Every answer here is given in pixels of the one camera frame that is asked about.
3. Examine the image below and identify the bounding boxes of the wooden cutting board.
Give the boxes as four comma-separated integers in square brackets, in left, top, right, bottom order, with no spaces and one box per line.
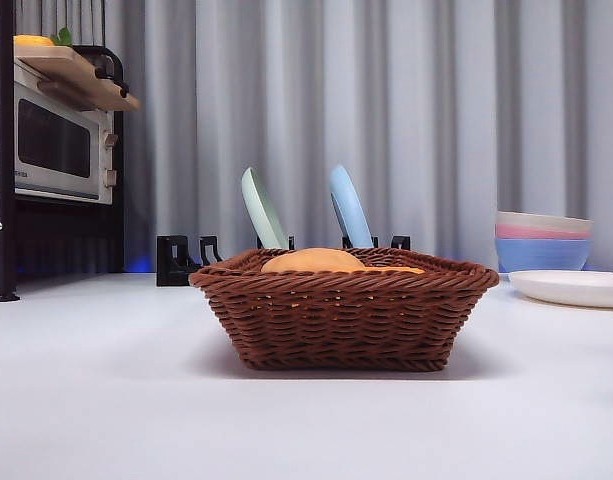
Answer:
[15,44,141,112]

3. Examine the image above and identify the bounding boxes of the grey curtain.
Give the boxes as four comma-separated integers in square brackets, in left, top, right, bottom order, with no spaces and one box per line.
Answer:
[15,0,613,274]

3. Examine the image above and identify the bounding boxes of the pink bowl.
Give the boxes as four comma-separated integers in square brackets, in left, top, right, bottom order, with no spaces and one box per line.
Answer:
[495,223,593,240]

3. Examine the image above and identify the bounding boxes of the light blue plate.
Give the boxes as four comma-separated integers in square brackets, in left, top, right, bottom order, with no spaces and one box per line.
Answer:
[328,163,376,249]

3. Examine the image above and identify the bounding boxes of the pale green plate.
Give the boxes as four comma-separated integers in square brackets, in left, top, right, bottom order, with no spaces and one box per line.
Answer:
[240,166,290,250]

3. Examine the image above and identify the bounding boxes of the yellow food piece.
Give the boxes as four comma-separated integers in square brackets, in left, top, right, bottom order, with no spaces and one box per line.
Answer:
[0,33,54,48]

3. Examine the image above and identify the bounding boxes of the brown potato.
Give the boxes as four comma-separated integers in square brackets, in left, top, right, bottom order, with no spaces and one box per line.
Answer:
[260,246,367,274]

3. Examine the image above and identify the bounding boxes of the black metal shelf frame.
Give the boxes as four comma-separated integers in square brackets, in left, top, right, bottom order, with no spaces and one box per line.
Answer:
[0,0,126,303]

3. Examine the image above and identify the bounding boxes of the black dish rack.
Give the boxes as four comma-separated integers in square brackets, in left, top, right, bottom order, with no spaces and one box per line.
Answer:
[155,233,412,287]

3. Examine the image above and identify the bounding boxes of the cream toaster oven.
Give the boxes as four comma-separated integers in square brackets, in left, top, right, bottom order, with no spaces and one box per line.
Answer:
[0,52,115,205]

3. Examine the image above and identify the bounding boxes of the cream bowl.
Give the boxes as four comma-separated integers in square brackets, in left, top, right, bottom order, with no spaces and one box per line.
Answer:
[496,210,594,234]

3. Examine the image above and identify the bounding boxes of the orange yellow corn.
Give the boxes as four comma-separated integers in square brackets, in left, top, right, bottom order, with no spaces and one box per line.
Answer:
[353,265,426,275]

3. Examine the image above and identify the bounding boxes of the white plate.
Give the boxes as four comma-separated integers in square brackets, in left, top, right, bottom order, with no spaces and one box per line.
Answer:
[508,269,613,309]

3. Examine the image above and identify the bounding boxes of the brown wicker basket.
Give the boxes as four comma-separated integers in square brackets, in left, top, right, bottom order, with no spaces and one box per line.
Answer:
[188,245,501,372]

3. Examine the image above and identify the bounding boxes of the black metal hook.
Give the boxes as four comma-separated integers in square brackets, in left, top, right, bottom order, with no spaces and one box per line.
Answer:
[93,64,131,100]

